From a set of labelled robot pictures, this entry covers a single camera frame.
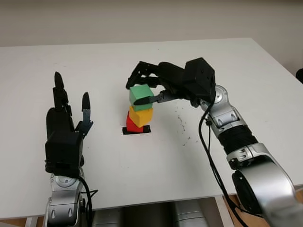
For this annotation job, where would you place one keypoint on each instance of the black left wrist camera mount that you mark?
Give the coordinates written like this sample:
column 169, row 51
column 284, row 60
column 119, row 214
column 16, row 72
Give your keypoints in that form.
column 62, row 151

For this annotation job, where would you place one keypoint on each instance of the yellow cube block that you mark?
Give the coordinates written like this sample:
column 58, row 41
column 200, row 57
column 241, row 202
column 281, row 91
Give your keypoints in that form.
column 142, row 117

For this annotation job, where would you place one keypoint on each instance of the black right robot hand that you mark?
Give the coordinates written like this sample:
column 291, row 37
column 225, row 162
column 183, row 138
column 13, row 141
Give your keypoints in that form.
column 172, row 78

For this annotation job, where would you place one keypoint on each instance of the red cube block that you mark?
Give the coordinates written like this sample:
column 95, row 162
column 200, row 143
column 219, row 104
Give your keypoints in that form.
column 131, row 126

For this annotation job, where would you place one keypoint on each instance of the black tape patch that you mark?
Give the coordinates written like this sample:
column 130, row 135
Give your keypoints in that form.
column 147, row 130

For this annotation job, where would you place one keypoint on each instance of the black chair edge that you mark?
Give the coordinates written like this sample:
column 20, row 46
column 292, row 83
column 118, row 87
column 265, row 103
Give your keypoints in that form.
column 300, row 76

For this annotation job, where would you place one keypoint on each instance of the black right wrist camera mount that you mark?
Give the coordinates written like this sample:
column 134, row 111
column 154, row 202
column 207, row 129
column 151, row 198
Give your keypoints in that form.
column 201, row 78

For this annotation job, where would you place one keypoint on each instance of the white table frame leg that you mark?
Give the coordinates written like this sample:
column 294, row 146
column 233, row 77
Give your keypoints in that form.
column 222, row 212

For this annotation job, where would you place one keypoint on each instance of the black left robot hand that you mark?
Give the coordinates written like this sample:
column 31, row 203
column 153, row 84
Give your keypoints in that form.
column 59, row 120

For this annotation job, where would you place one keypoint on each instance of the silver right robot thigh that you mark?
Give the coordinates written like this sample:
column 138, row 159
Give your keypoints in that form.
column 189, row 215

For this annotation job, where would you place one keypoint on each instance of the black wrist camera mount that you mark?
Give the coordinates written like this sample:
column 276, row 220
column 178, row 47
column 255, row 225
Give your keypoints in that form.
column 201, row 78
column 62, row 151

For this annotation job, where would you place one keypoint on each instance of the green cube block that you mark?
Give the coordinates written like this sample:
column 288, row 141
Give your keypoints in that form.
column 139, row 92

